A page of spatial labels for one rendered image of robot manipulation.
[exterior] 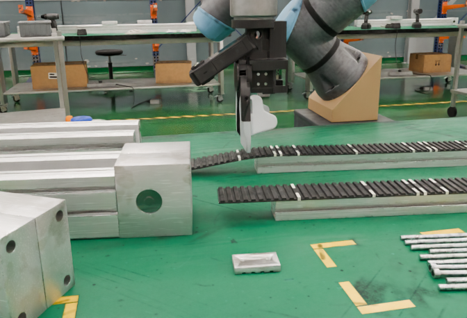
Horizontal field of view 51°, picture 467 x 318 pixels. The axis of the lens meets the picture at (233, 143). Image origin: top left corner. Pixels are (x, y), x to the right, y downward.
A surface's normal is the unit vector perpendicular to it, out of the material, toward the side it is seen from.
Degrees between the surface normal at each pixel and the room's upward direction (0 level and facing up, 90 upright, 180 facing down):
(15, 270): 90
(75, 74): 90
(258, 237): 0
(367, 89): 90
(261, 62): 90
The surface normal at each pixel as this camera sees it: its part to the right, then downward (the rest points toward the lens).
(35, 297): 0.95, 0.07
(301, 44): -0.12, 0.56
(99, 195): 0.08, 0.27
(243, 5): -0.40, 0.25
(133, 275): -0.01, -0.96
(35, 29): 0.35, 0.25
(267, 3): 0.55, 0.22
